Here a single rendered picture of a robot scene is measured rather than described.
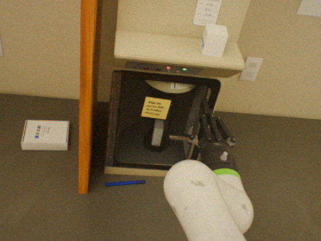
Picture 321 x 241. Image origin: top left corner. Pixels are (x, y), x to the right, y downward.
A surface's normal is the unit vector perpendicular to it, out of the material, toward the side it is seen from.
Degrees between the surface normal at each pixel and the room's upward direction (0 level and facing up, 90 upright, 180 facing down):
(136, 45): 0
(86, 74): 90
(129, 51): 0
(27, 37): 90
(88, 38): 90
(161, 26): 90
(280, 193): 0
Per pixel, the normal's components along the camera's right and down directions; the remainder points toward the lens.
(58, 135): 0.15, -0.73
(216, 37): -0.03, 0.66
